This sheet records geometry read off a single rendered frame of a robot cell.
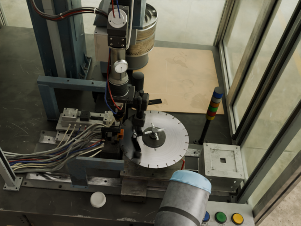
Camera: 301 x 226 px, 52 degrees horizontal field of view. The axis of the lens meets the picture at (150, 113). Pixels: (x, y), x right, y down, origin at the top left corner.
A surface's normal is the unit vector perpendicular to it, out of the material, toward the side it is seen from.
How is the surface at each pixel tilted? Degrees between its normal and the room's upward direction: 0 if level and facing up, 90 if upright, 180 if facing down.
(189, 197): 6
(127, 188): 0
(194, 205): 26
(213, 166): 0
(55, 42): 90
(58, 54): 90
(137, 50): 90
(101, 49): 90
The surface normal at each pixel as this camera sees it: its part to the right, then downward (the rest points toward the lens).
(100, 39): -0.06, 0.76
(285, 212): 0.07, -0.64
